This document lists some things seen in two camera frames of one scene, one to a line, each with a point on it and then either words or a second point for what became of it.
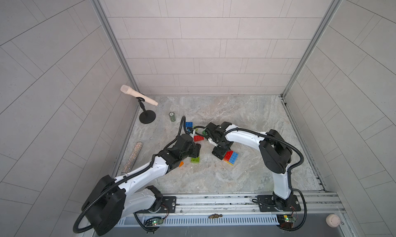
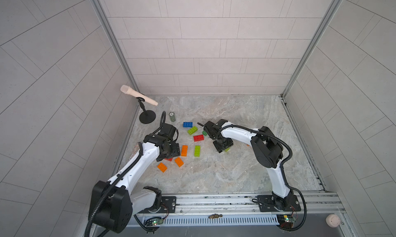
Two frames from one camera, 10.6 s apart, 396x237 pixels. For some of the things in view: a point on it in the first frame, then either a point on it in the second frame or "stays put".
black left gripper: [195, 150] → [176, 151]
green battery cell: [172, 116] stays put
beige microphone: [128, 90] stays put
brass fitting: [215, 216] stays put
